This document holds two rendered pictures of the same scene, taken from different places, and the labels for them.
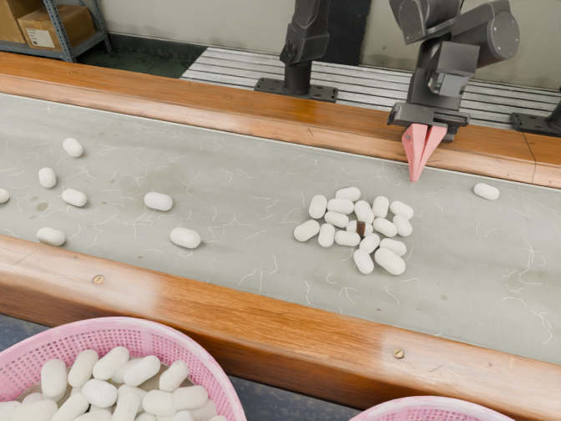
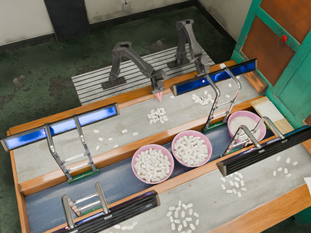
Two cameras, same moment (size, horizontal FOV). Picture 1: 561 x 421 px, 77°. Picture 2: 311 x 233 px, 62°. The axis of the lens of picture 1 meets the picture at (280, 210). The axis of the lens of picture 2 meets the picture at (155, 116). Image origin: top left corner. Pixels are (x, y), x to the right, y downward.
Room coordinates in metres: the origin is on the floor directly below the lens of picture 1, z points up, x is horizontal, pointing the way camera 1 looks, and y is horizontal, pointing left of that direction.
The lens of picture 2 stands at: (-0.51, 0.56, 2.29)
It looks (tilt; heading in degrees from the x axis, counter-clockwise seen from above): 56 degrees down; 322
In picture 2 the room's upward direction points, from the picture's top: 4 degrees clockwise
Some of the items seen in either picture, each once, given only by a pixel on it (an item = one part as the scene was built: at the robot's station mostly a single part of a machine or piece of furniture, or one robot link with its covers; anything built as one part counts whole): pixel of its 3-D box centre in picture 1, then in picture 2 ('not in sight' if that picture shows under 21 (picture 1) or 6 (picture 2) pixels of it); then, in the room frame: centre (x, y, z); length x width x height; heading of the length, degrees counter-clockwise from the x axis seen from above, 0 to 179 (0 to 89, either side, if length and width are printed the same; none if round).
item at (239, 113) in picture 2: not in sight; (244, 129); (-0.11, -0.57, 0.72); 0.27 x 0.27 x 0.10
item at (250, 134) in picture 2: not in sight; (249, 150); (-0.28, -0.36, 0.90); 0.20 x 0.19 x 0.45; 79
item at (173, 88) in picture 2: not in sight; (215, 75); (0.19, -0.46, 1.08); 0.62 x 0.08 x 0.07; 79
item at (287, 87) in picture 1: (297, 76); (113, 80); (0.81, -0.02, 0.71); 0.20 x 0.07 x 0.08; 80
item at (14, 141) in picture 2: not in sight; (63, 123); (0.38, 0.50, 1.08); 0.62 x 0.08 x 0.07; 79
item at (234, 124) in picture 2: not in sight; (244, 130); (-0.11, -0.57, 0.71); 0.22 x 0.22 x 0.06
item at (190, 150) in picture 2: not in sight; (190, 151); (-0.03, -0.14, 0.72); 0.24 x 0.24 x 0.06
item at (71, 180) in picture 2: not in sight; (73, 150); (0.30, 0.52, 0.90); 0.20 x 0.19 x 0.45; 79
